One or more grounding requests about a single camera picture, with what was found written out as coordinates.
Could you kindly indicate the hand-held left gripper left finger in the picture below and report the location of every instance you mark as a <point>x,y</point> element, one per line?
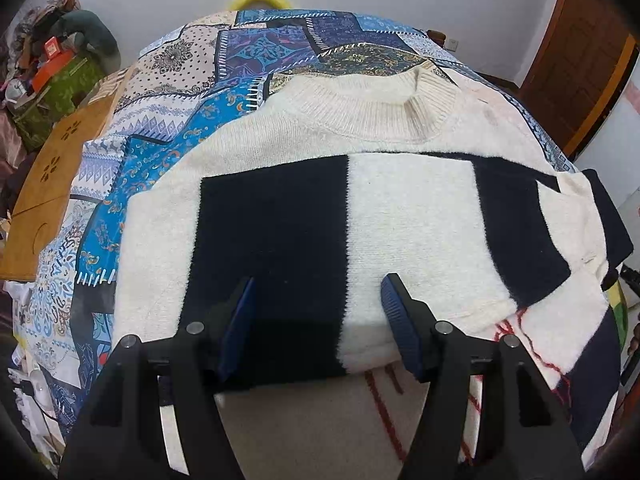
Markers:
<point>237,331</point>

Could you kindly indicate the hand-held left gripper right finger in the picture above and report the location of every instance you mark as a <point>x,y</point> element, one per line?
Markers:
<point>400,320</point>

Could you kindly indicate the cream and black sweater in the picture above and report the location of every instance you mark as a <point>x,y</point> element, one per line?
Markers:
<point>400,200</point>

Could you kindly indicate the pile of clothes and boxes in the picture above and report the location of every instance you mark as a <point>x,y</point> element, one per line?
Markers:
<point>35,30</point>

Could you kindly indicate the blue patchwork bedspread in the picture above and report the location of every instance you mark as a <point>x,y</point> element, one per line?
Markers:
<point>165,125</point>

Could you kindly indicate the wooden lap desk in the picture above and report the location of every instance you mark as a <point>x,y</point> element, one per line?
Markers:
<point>55,160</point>

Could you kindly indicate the striped woven cloth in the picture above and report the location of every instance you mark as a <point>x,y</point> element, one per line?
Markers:
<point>107,87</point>

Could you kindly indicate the dark bag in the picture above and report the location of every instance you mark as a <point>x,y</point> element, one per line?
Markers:
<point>437,37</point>

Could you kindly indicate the green patterned storage box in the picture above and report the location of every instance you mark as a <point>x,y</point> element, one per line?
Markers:
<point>60,85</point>

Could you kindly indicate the brown wooden door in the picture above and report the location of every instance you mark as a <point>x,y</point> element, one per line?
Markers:
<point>575,50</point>

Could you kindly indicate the orange box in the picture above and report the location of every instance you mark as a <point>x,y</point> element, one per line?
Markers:
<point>50,67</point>

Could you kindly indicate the grey plush toy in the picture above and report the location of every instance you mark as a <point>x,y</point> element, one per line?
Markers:
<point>95,30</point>

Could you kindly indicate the white wall socket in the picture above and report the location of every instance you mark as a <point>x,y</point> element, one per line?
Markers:
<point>452,43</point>

